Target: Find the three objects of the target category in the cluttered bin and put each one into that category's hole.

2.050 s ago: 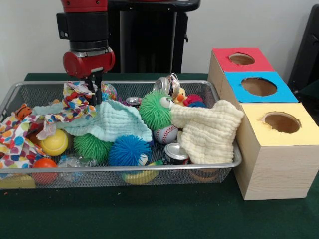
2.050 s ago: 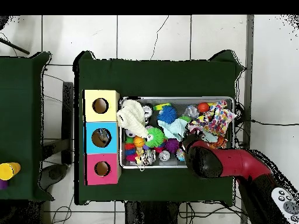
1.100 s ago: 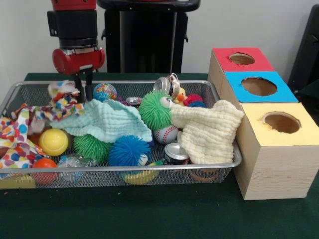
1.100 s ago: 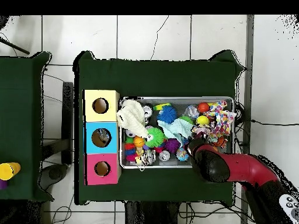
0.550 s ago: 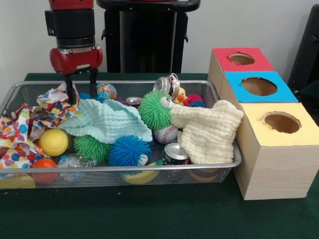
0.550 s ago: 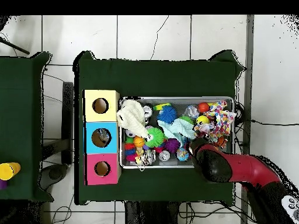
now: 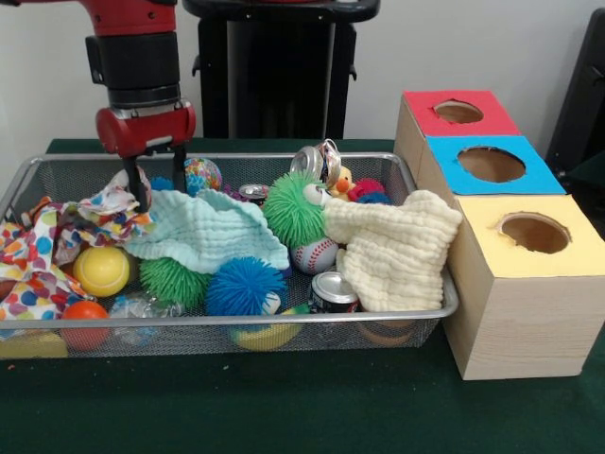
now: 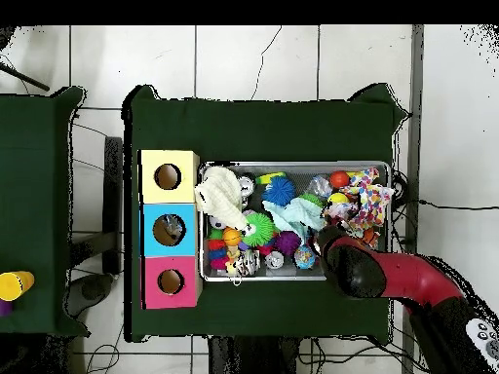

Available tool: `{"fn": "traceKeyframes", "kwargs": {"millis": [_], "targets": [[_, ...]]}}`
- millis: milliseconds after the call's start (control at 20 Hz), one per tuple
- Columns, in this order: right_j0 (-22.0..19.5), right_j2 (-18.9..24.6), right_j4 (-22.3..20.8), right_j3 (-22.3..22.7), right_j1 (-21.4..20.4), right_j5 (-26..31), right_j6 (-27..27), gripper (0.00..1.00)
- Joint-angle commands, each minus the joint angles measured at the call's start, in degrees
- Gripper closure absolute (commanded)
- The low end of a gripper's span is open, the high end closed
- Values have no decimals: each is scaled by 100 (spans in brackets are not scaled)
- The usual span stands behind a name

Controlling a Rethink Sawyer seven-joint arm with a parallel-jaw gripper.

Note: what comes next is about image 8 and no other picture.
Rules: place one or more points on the green spiky rubber ball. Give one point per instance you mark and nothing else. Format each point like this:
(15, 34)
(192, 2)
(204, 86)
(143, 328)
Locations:
(259, 228)

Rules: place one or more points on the cream knitted cloth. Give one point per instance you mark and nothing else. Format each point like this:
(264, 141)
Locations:
(220, 195)

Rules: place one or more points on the polka dot colourful cloth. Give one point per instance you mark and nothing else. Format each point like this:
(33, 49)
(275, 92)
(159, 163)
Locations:
(373, 199)

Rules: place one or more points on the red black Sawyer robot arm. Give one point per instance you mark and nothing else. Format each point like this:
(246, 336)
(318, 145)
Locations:
(390, 276)

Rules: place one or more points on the wooden box with three holes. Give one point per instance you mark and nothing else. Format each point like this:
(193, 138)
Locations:
(187, 167)

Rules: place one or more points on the blue spiky rubber ball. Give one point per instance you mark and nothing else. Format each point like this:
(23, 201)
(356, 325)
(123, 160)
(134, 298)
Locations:
(279, 190)

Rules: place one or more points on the small orange basketball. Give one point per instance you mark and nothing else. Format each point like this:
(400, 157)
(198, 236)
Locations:
(231, 236)

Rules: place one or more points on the mint green fuzzy cloth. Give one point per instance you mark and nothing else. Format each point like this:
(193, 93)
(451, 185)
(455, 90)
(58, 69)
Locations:
(295, 215)

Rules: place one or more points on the crushed silver can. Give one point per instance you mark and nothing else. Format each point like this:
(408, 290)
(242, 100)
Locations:
(248, 262)

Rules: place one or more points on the dark green spiky ball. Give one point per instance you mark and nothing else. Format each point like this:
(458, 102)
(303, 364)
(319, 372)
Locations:
(312, 200)

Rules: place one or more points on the small globe ball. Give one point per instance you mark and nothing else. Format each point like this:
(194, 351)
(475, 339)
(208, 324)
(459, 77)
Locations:
(305, 258)

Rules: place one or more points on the yellow smooth ball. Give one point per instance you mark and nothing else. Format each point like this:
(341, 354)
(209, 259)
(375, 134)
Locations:
(337, 199)

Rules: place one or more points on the red orange smooth ball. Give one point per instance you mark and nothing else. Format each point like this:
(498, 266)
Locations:
(338, 178)

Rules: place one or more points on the black upright panel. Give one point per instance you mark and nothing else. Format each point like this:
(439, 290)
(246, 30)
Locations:
(114, 195)

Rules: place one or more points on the grey round floor base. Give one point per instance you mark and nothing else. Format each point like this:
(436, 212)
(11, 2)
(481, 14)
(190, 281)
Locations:
(93, 290)

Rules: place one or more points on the dark green side table cloth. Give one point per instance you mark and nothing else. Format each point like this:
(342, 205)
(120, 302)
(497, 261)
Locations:
(35, 195)

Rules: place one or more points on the yellow plastic cup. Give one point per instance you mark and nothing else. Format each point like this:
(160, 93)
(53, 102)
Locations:
(14, 286)

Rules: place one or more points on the purple object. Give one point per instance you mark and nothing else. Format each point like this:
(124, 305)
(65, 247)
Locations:
(3, 308)

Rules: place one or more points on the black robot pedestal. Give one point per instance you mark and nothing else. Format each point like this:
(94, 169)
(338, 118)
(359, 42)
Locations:
(257, 358)

